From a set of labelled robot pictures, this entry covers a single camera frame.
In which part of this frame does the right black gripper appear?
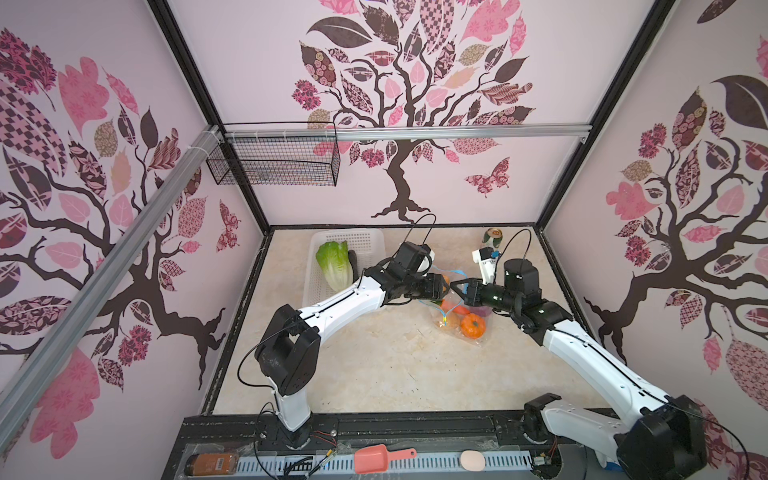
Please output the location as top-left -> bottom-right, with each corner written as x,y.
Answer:
449,277 -> 519,316

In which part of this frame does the orange carrot with leaves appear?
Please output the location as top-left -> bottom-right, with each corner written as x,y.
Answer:
440,299 -> 470,317

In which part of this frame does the orange bell pepper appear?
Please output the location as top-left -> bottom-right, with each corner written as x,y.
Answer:
459,313 -> 487,340

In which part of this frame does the clear zip top bag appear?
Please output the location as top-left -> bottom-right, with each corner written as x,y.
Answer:
420,289 -> 493,346

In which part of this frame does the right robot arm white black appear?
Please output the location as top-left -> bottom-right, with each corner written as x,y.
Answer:
451,259 -> 707,479

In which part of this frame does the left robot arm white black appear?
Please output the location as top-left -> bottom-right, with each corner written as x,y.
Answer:
254,241 -> 449,433

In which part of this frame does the white plastic perforated basket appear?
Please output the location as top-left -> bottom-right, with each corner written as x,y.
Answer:
303,228 -> 385,305

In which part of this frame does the green beverage can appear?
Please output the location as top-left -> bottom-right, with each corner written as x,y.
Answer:
482,228 -> 503,249

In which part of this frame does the green napa cabbage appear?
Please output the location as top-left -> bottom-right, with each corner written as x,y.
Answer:
315,241 -> 353,292

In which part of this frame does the beige oval sponge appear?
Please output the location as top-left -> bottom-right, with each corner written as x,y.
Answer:
459,450 -> 486,472

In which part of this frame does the pink plastic scoop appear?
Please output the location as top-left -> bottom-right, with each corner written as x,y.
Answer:
353,444 -> 418,475

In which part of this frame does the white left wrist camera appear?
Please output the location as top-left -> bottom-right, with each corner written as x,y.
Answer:
418,244 -> 434,273

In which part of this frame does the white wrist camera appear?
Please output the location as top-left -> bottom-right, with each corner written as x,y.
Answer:
418,244 -> 434,273
472,247 -> 500,285

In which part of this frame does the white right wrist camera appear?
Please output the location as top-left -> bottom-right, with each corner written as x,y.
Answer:
472,247 -> 500,285

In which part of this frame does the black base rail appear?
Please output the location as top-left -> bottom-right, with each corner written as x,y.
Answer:
162,407 -> 589,479

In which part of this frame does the black wire wall basket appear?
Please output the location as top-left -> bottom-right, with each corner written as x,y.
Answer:
206,120 -> 341,187

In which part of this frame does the silver aluminium rail back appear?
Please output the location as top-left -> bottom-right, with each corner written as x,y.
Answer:
226,124 -> 592,141

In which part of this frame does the silver aluminium rail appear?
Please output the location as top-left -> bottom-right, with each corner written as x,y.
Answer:
1,125 -> 220,448
226,124 -> 592,141

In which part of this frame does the silver aluminium rail left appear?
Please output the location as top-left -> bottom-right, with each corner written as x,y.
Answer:
1,125 -> 220,448

